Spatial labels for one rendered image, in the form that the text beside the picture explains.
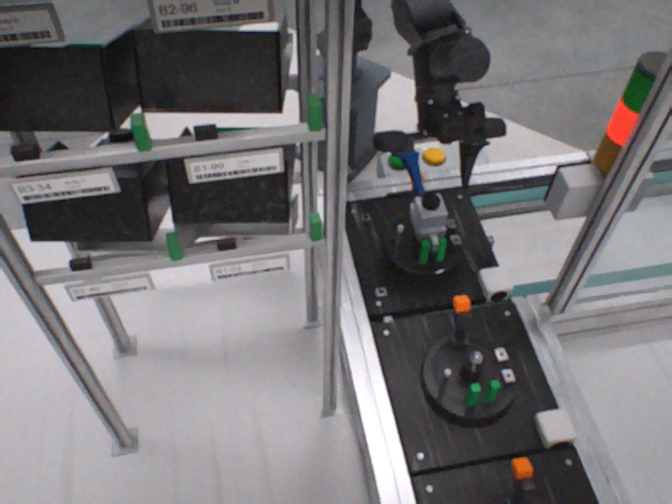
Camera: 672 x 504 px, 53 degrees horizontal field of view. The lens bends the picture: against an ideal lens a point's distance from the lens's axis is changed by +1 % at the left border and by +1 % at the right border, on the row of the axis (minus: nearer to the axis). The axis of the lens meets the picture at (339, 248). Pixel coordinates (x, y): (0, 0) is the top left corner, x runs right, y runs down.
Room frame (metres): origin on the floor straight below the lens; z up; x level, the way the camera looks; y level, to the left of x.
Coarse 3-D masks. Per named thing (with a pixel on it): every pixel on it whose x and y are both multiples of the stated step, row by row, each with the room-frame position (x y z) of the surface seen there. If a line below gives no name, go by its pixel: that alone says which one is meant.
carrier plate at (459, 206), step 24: (432, 192) 0.84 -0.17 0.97; (456, 192) 0.84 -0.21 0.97; (360, 216) 0.77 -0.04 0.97; (384, 216) 0.77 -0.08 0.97; (456, 216) 0.78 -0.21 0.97; (360, 240) 0.72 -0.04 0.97; (480, 240) 0.73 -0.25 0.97; (360, 264) 0.67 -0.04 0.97; (384, 264) 0.67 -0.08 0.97; (480, 264) 0.67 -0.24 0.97; (360, 288) 0.63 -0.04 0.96; (408, 288) 0.62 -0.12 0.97; (432, 288) 0.62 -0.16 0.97; (456, 288) 0.62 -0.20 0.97; (480, 288) 0.62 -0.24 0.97; (384, 312) 0.57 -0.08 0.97; (408, 312) 0.58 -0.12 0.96
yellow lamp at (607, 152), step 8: (608, 136) 0.63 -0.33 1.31; (600, 144) 0.64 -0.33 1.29; (608, 144) 0.62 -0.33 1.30; (616, 144) 0.62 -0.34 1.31; (600, 152) 0.63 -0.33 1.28; (608, 152) 0.62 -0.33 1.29; (616, 152) 0.61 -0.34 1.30; (600, 160) 0.62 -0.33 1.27; (608, 160) 0.62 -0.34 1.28; (600, 168) 0.62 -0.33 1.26; (608, 168) 0.61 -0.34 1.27
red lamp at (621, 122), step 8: (616, 112) 0.63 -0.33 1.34; (624, 112) 0.62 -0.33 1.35; (632, 112) 0.62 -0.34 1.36; (616, 120) 0.63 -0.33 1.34; (624, 120) 0.62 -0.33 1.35; (632, 120) 0.61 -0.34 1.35; (608, 128) 0.63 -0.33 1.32; (616, 128) 0.62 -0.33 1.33; (624, 128) 0.61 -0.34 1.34; (616, 136) 0.62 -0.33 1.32; (624, 136) 0.61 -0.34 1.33
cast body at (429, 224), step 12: (420, 204) 0.70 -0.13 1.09; (432, 204) 0.70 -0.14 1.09; (420, 216) 0.68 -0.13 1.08; (432, 216) 0.68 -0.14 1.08; (444, 216) 0.68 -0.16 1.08; (420, 228) 0.68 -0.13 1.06; (432, 228) 0.68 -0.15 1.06; (444, 228) 0.68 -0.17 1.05; (420, 240) 0.67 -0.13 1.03; (432, 240) 0.66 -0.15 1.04
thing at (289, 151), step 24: (168, 168) 0.50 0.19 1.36; (288, 168) 0.52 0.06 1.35; (168, 192) 0.48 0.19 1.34; (192, 192) 0.49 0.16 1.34; (216, 192) 0.49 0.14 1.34; (240, 192) 0.49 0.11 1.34; (264, 192) 0.49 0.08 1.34; (288, 192) 0.49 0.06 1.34; (192, 216) 0.47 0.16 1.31; (216, 216) 0.47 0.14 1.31; (240, 216) 0.48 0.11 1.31; (264, 216) 0.48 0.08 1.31; (288, 216) 0.48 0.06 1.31
